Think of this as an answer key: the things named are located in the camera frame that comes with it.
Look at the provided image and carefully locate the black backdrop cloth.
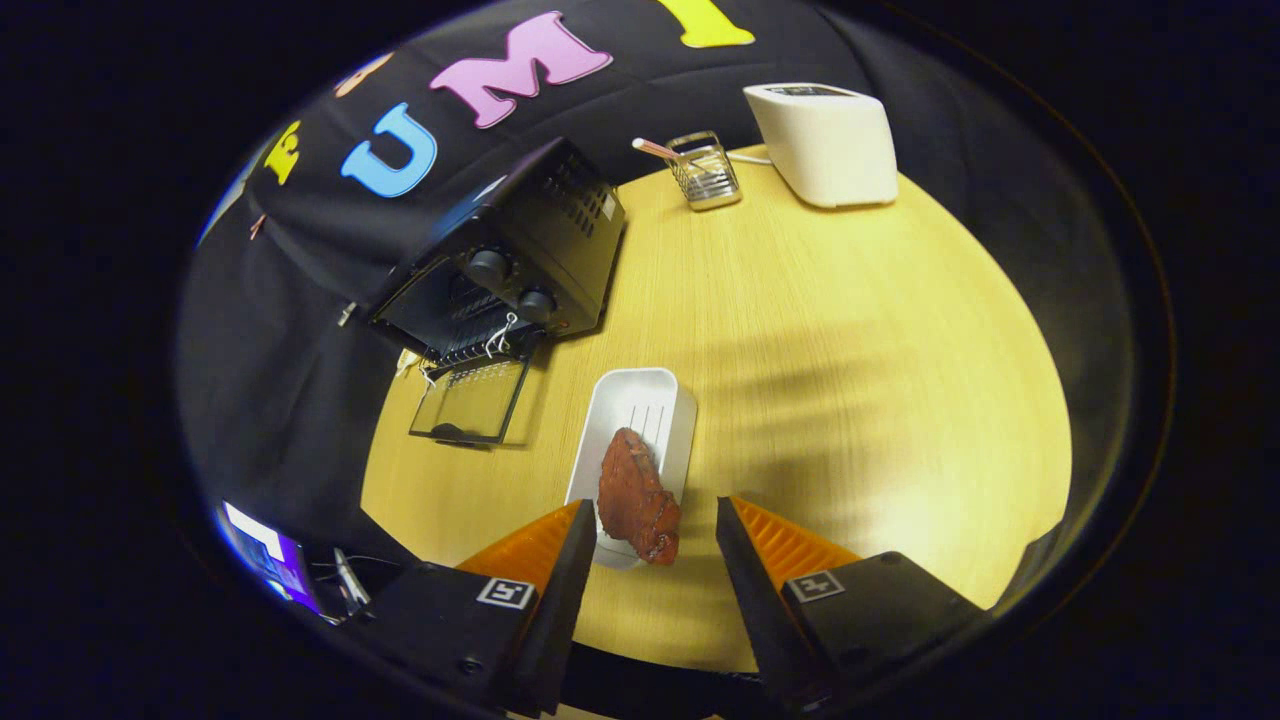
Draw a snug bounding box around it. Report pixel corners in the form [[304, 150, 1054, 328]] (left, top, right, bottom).
[[178, 0, 1151, 621]]

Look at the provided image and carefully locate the metal wire holder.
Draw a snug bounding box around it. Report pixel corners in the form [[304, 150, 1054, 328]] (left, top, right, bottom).
[[665, 131, 743, 212]]

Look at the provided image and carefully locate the red meat piece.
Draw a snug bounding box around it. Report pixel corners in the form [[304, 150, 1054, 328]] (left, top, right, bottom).
[[597, 428, 682, 567]]

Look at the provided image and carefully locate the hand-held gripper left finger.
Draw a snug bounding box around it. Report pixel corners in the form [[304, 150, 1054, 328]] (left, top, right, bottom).
[[350, 499, 599, 718]]

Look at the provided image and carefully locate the black toaster oven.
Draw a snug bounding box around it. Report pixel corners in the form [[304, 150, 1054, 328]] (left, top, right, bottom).
[[350, 137, 628, 447]]

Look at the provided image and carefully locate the white pop-up toaster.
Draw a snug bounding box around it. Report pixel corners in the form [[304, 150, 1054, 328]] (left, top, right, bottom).
[[742, 83, 899, 209]]

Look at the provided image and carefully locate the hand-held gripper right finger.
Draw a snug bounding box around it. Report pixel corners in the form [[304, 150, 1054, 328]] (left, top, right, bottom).
[[715, 496, 988, 714]]

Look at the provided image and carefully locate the white rectangular tray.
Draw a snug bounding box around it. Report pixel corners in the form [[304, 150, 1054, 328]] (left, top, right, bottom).
[[565, 367, 698, 571]]

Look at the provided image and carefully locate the lit laptop screen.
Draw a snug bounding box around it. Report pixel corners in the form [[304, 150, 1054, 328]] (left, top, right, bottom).
[[215, 500, 321, 616]]

